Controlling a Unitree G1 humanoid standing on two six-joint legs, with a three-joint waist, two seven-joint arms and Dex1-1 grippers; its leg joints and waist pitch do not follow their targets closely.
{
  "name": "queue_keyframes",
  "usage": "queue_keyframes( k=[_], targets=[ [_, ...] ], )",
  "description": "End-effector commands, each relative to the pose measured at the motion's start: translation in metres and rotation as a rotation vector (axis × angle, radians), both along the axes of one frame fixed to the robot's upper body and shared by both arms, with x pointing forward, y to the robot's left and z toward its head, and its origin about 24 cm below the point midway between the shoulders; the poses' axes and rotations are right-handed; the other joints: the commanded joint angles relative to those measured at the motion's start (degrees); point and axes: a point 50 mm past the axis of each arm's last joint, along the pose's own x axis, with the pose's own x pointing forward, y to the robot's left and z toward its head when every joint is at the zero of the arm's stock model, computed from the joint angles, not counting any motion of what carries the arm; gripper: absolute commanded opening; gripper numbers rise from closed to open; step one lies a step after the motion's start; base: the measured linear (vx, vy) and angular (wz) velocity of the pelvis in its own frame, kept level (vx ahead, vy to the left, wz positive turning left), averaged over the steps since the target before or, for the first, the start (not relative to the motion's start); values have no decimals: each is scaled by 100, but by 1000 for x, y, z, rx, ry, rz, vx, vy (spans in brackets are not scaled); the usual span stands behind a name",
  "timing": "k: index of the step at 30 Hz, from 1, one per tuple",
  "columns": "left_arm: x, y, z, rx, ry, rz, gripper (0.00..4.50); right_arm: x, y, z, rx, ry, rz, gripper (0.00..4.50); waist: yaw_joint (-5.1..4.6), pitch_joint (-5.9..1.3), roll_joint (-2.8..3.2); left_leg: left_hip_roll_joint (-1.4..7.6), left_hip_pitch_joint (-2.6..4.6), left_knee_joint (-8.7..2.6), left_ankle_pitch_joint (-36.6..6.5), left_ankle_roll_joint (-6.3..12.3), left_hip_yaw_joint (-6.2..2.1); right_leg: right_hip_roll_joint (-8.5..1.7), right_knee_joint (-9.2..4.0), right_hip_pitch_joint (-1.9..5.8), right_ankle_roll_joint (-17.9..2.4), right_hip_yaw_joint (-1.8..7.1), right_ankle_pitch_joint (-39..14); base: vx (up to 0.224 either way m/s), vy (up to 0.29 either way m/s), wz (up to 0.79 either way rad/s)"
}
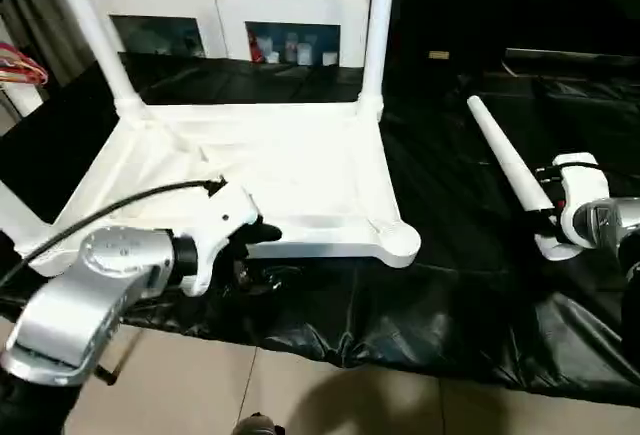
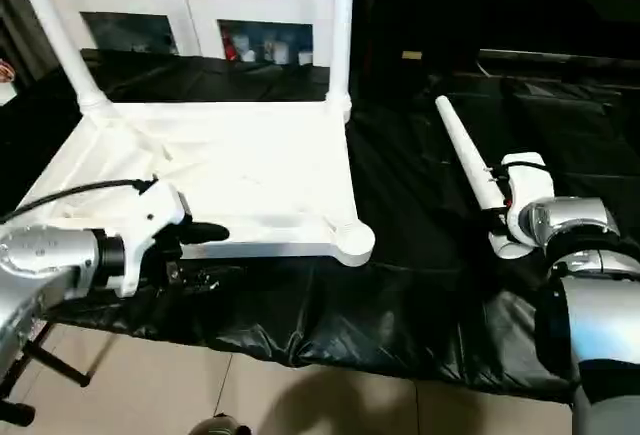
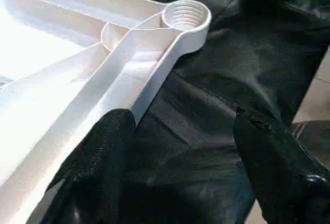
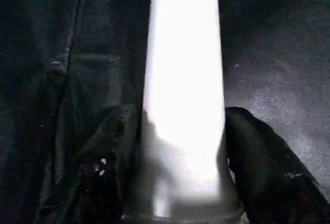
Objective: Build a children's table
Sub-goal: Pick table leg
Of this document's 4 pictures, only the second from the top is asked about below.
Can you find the white plastic table leg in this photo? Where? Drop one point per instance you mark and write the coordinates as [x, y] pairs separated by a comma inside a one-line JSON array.
[[60, 35], [341, 30], [467, 155]]

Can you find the white plastic table top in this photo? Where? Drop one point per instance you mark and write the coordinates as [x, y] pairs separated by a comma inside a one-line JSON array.
[[225, 155]]

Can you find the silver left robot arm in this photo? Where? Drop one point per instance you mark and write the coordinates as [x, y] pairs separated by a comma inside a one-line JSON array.
[[45, 265]]

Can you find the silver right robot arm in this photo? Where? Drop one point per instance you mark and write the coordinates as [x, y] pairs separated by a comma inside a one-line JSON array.
[[590, 275]]

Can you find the black mat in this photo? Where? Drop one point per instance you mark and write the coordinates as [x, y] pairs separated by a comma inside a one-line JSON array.
[[400, 305]]

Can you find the black metal bar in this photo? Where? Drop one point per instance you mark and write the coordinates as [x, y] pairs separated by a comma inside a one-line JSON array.
[[560, 57]]

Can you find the small yellow label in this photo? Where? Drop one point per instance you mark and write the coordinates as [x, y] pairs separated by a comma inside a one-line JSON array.
[[412, 55]]

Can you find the red bottle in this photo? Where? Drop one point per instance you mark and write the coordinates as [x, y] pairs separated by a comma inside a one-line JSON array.
[[229, 45]]

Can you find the white cylinder stand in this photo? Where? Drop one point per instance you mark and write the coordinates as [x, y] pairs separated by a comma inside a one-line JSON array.
[[6, 94]]

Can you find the grey curtain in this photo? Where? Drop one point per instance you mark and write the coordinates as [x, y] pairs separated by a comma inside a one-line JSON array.
[[20, 15]]

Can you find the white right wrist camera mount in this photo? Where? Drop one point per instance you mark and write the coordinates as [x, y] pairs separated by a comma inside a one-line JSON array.
[[530, 180]]

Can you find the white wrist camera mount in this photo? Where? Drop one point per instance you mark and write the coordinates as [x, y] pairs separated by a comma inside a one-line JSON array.
[[150, 220], [530, 180]]

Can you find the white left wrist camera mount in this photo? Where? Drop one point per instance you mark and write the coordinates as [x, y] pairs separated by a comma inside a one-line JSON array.
[[150, 220]]

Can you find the black folding frame bar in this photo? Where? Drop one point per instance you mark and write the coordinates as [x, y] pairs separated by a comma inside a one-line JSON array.
[[55, 355]]

